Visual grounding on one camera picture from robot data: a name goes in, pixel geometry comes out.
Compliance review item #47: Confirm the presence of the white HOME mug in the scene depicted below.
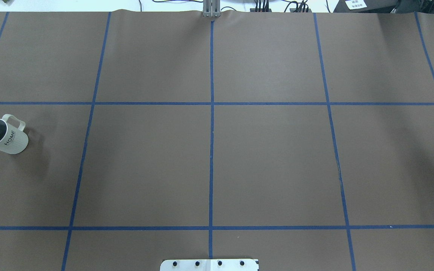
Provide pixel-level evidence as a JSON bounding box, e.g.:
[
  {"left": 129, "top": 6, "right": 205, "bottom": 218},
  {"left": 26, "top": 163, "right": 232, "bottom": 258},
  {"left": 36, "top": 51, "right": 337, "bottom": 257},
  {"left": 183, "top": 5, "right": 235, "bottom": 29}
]
[{"left": 0, "top": 114, "right": 29, "bottom": 155}]

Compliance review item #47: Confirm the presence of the aluminium frame post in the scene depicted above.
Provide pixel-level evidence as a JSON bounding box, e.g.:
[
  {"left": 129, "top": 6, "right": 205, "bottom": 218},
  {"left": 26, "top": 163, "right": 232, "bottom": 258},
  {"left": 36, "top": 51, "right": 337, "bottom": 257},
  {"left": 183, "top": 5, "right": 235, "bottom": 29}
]
[{"left": 202, "top": 0, "right": 222, "bottom": 18}]

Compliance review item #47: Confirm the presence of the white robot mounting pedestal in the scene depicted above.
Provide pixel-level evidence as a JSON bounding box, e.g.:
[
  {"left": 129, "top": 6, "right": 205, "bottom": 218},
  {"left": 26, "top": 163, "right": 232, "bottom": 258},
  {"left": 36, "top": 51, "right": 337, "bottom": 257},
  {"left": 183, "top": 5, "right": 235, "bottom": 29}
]
[{"left": 160, "top": 259, "right": 260, "bottom": 271}]

